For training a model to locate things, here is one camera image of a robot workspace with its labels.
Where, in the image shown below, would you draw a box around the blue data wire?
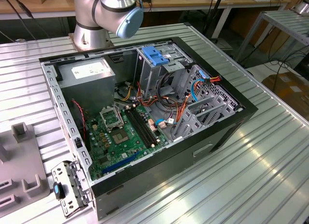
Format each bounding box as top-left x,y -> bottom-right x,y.
154,70 -> 210,128

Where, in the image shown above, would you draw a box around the orange black disk power wire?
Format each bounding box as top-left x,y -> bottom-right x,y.
175,75 -> 222,125

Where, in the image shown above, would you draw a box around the metal disk bay cage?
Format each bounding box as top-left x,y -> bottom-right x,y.
171,64 -> 243,143

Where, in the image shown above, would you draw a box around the RAM slot white clips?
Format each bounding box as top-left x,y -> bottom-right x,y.
126,107 -> 155,147
132,104 -> 160,142

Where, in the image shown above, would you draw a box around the metal optical drive cage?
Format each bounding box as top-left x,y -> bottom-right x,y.
133,42 -> 194,99

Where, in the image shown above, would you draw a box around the CPU socket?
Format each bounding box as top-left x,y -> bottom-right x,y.
110,129 -> 131,145

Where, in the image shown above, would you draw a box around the blue plastic drive latch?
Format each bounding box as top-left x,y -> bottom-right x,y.
141,46 -> 169,67

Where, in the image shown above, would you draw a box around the green motherboard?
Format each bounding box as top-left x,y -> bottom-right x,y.
85,103 -> 169,182

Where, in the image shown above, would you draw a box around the blue expansion slot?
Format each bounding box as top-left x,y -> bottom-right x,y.
100,150 -> 141,176

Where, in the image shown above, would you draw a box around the grey power supply unit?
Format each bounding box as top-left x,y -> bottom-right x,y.
56,57 -> 116,116

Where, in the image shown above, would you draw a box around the open black PC case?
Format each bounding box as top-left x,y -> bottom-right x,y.
38,36 -> 258,221

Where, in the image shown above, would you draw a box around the long wooden workbench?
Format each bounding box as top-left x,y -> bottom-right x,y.
0,0 -> 292,40

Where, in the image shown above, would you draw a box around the large flat cardboard box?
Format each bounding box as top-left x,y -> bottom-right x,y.
262,73 -> 309,109

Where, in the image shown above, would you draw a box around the grey parts rack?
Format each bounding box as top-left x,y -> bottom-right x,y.
0,122 -> 51,212

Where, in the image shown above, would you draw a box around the metal slat side table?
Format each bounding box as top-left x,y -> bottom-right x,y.
235,9 -> 309,63

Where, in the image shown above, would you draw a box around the orange red wire bundle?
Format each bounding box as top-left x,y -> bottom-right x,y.
136,81 -> 171,108

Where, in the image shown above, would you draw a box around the yellow black wire bundle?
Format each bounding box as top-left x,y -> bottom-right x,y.
115,85 -> 134,102

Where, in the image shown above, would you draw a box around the metal socket cover frame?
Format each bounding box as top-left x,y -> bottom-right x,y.
98,106 -> 126,132

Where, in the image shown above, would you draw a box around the red black twisted wire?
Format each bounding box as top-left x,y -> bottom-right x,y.
71,99 -> 87,140

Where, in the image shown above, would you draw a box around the metal card retention bracket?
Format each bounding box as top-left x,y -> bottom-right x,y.
51,160 -> 94,219

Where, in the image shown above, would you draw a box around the black blue latch handle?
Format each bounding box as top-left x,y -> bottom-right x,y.
53,182 -> 66,200

